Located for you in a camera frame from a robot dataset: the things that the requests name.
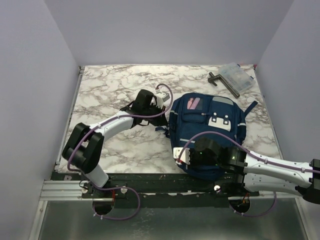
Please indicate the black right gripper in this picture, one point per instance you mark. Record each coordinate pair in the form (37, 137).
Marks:
(187, 160)

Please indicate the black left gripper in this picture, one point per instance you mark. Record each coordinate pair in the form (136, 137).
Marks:
(160, 121)

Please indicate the navy blue student backpack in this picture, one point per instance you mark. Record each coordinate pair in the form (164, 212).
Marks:
(216, 117)

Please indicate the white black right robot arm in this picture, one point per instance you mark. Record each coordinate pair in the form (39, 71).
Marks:
(257, 172)

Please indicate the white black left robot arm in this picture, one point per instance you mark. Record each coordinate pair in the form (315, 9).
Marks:
(82, 150)

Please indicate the pink ruler in pocket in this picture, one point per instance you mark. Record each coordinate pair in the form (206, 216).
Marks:
(193, 102)

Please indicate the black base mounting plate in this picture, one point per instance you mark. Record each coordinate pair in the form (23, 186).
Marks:
(159, 190)

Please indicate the clear plastic organizer box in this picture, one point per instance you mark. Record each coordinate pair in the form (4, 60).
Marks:
(236, 77)

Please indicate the aluminium extrusion rail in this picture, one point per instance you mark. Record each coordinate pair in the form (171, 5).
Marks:
(61, 191)

